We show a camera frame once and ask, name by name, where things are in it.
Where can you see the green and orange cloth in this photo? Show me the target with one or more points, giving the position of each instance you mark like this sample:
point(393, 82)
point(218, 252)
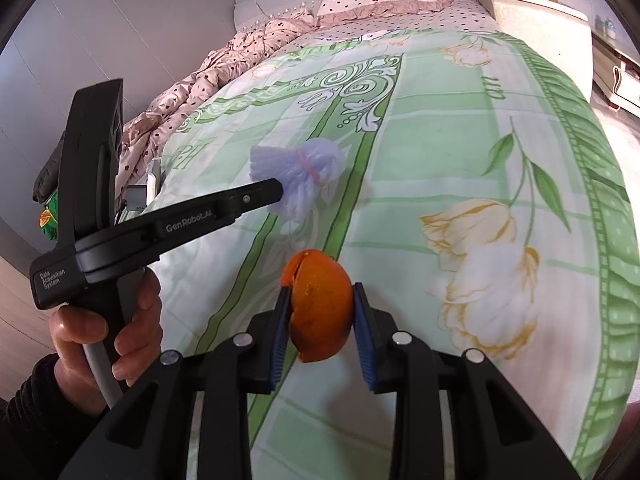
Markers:
point(50, 220)

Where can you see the orange peel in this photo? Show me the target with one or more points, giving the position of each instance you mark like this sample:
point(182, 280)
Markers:
point(320, 305)

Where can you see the pink dotted quilt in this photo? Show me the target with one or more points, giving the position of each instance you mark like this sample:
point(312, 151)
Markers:
point(225, 65)

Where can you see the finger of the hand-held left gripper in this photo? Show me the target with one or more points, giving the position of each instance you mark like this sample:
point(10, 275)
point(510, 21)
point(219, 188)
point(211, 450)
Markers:
point(225, 210)

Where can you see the person's left hand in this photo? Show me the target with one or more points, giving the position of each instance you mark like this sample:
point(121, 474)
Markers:
point(75, 335)

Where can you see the grey power adapter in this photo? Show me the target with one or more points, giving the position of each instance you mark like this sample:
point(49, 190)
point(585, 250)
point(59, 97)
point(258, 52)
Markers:
point(136, 199)

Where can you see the dark cloth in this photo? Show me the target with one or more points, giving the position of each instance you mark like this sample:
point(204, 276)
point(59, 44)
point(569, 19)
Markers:
point(47, 175)

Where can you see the green floral blanket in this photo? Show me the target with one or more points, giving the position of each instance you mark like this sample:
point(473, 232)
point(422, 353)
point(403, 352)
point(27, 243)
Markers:
point(450, 160)

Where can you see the small clear bottle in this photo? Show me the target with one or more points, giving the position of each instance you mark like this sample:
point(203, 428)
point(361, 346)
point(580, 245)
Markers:
point(605, 27)

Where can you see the white charger box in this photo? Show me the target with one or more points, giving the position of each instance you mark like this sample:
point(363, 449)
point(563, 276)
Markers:
point(154, 185)

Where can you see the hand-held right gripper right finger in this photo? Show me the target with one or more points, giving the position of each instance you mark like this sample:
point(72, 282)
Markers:
point(364, 345)

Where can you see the white television cabinet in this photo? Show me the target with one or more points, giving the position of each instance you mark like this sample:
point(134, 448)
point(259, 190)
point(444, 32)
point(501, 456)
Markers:
point(620, 75)

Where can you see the person's left forearm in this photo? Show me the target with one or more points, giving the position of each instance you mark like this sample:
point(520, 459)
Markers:
point(35, 425)

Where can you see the white bedside cabinet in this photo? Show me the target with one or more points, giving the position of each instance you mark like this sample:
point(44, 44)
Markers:
point(540, 30)

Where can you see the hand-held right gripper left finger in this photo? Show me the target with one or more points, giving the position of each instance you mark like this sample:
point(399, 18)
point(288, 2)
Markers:
point(280, 340)

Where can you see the pink dotted bed sheet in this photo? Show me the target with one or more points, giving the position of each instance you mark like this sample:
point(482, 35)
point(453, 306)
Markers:
point(450, 17)

